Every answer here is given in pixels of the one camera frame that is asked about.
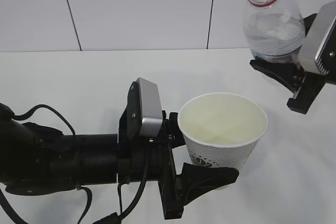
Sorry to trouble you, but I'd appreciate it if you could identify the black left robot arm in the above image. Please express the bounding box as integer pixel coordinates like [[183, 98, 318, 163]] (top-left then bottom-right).
[[1, 105, 239, 223]]

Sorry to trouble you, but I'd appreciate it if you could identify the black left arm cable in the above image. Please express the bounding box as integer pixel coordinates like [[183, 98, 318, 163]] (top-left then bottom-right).
[[0, 104, 148, 224]]

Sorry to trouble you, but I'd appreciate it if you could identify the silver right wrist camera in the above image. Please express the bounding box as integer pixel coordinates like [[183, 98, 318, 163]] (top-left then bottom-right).
[[298, 1, 335, 75]]

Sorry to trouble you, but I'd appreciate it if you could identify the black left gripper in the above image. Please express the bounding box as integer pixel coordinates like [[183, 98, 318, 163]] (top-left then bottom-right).
[[118, 111, 239, 220]]

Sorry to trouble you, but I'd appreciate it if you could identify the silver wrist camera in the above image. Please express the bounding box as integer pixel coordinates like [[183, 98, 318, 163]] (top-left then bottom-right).
[[126, 77, 163, 139], [298, 1, 335, 75]]

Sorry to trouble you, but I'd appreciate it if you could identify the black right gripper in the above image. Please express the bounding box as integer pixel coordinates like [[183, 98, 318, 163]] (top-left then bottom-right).
[[249, 13, 335, 114]]

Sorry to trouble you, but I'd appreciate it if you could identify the white paper cup green logo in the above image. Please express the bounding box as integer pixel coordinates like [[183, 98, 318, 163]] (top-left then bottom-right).
[[177, 92, 269, 170]]

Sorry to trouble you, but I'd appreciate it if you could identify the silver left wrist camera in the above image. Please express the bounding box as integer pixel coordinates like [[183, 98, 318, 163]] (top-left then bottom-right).
[[126, 77, 163, 139]]

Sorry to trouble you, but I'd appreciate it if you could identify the clear water bottle red label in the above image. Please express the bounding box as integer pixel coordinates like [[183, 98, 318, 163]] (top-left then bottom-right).
[[243, 0, 306, 68]]

